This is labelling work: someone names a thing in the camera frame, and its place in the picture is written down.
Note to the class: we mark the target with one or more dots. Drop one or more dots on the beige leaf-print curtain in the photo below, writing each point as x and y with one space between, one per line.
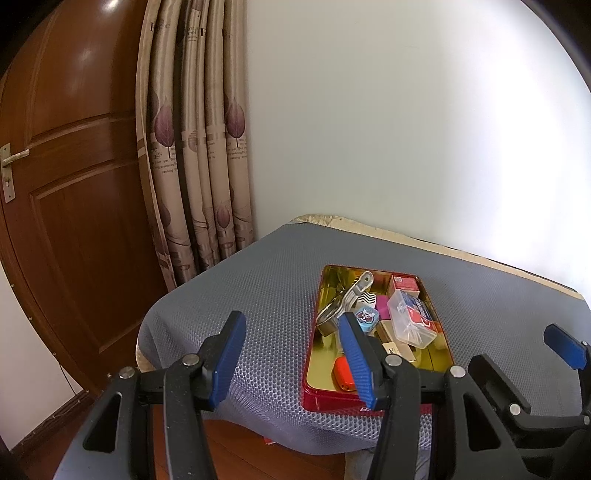
194 138

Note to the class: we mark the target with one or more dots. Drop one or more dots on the clear box with red contents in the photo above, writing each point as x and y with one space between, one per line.
434 323

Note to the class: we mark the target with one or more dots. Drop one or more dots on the clear box with blue-red label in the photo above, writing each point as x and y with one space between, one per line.
411 318

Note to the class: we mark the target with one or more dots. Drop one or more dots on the brown wooden door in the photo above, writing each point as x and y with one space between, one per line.
83 184

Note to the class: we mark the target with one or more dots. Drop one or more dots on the small red tape measure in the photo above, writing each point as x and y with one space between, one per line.
344 374

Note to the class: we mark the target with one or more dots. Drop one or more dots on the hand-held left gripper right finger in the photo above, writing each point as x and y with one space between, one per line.
358 360

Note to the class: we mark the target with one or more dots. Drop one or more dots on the beige rectangular box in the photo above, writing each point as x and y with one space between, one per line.
401 354

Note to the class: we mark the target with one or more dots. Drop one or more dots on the pink box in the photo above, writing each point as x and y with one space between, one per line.
382 305

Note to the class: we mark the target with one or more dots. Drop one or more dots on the red tin with gold inside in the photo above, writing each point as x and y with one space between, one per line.
323 364

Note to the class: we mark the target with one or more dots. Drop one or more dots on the grey mesh mat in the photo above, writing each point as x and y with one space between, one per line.
258 277

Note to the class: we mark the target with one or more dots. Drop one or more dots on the maroon box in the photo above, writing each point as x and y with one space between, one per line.
404 282

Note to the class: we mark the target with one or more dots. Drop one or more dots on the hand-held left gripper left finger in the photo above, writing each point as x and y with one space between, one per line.
226 360

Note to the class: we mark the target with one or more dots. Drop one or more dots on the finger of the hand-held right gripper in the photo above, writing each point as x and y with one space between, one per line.
565 345
494 381

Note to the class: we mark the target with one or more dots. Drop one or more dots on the black-white zigzag cube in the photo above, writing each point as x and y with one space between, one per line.
367 298

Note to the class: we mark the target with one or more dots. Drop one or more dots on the silver metal clip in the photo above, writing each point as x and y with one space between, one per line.
355 288

